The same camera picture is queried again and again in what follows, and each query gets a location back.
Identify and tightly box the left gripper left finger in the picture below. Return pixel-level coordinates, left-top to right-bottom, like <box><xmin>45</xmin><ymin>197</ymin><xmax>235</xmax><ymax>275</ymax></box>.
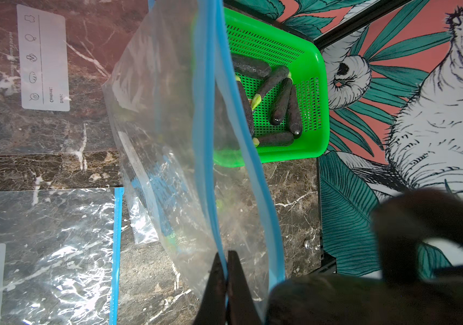
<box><xmin>193</xmin><ymin>253</ymin><xmax>227</xmax><ymax>325</ymax></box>

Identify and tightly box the clear zip-top bag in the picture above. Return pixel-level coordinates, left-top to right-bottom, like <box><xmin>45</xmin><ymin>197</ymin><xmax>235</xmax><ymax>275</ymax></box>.
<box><xmin>0</xmin><ymin>188</ymin><xmax>123</xmax><ymax>324</ymax></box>
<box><xmin>0</xmin><ymin>1</ymin><xmax>148</xmax><ymax>155</ymax></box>
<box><xmin>103</xmin><ymin>1</ymin><xmax>285</xmax><ymax>324</ymax></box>

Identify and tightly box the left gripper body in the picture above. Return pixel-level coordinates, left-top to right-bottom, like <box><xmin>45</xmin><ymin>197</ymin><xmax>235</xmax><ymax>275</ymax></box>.
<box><xmin>265</xmin><ymin>274</ymin><xmax>463</xmax><ymax>324</ymax></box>

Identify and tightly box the green plastic basket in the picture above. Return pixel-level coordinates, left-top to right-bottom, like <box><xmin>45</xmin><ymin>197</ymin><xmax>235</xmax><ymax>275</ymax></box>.
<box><xmin>213</xmin><ymin>7</ymin><xmax>330</xmax><ymax>168</ymax></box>

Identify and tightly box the right black frame post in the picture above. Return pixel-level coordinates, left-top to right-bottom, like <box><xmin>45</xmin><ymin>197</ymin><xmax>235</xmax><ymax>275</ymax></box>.
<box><xmin>314</xmin><ymin>0</ymin><xmax>411</xmax><ymax>50</ymax></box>

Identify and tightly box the dark purple eggplant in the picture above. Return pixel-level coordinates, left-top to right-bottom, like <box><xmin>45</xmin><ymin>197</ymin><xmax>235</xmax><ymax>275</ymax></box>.
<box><xmin>214</xmin><ymin>76</ymin><xmax>255</xmax><ymax>150</ymax></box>

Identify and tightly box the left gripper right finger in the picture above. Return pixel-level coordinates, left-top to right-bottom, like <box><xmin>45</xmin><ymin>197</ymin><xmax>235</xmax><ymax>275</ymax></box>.
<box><xmin>226</xmin><ymin>251</ymin><xmax>262</xmax><ymax>325</ymax></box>

